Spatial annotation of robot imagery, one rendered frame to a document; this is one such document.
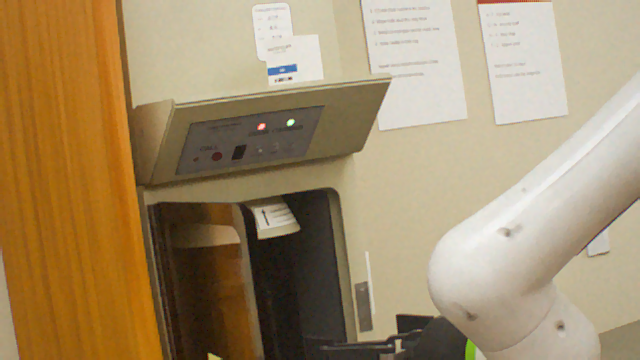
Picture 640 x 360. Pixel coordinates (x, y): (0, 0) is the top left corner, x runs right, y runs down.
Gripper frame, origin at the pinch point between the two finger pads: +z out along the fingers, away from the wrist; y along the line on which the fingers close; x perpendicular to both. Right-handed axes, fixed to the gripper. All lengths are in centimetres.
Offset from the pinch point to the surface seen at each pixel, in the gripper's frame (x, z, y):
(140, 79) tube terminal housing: -34.7, 17.2, 16.2
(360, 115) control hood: -26.4, 9.8, -11.0
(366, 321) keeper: 1.6, 17.1, -12.8
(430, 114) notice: -25, 60, -62
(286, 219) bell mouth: -14.0, 20.1, -4.2
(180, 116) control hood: -29.2, 7.0, 16.4
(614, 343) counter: 25, 46, -92
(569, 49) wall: -34, 60, -102
